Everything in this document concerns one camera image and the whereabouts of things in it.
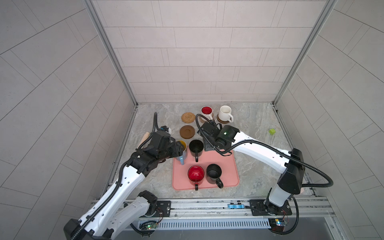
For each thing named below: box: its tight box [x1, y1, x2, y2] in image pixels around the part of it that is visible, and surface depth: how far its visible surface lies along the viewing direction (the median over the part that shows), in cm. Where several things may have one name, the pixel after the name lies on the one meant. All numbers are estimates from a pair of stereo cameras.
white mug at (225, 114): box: [218, 105, 234, 123], surface depth 104 cm
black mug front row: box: [206, 163, 224, 189], surface depth 77 cm
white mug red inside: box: [200, 105, 213, 121], surface depth 104 cm
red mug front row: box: [187, 165, 205, 191], surface depth 80 cm
